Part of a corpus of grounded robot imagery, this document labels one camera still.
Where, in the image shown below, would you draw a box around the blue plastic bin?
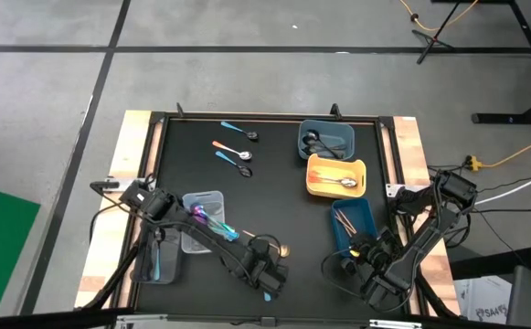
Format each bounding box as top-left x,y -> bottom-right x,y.
330,196 -> 380,258

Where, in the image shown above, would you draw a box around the black sleeved arm cable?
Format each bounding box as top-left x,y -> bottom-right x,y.
88,203 -> 124,244

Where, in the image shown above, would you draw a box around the yellow plastic bin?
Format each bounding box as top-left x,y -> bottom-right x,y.
305,153 -> 368,200

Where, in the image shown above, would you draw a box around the wooden table side board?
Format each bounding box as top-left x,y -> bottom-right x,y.
391,115 -> 462,317
73,109 -> 153,310

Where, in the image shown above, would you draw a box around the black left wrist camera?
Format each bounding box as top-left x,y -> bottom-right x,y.
251,238 -> 271,258

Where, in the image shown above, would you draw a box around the black tripod stand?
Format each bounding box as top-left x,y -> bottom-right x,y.
410,0 -> 462,66

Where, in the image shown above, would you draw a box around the yellow power cable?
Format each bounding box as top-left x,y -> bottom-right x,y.
398,0 -> 480,33
463,131 -> 531,174

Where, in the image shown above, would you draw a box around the small spoons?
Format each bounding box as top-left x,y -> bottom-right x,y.
215,151 -> 254,178

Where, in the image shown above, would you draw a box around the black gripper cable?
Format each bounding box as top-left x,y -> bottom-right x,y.
321,248 -> 371,301
246,233 -> 284,257

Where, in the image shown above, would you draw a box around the grey-blue plastic bin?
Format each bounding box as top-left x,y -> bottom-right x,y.
297,119 -> 356,162

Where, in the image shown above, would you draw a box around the black aluminium table frame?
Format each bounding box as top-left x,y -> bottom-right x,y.
75,102 -> 461,329

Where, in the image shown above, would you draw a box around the white cardboard box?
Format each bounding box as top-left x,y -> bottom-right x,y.
452,275 -> 514,326

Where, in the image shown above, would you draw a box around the clear plastic bin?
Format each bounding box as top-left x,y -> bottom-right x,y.
180,190 -> 227,255

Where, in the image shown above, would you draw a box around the smoked dark plastic bin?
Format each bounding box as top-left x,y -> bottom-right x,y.
132,218 -> 185,286

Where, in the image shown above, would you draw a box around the black floor cable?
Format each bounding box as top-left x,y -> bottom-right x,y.
429,164 -> 531,250

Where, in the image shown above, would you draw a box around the black desk frame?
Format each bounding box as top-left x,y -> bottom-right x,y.
470,0 -> 531,125

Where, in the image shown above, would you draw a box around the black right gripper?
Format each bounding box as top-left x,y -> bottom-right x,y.
350,228 -> 403,278

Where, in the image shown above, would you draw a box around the white floor cable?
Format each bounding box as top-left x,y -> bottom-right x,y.
473,164 -> 531,207

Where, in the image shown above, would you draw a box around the green floor mat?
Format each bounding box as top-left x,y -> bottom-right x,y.
0,182 -> 42,320

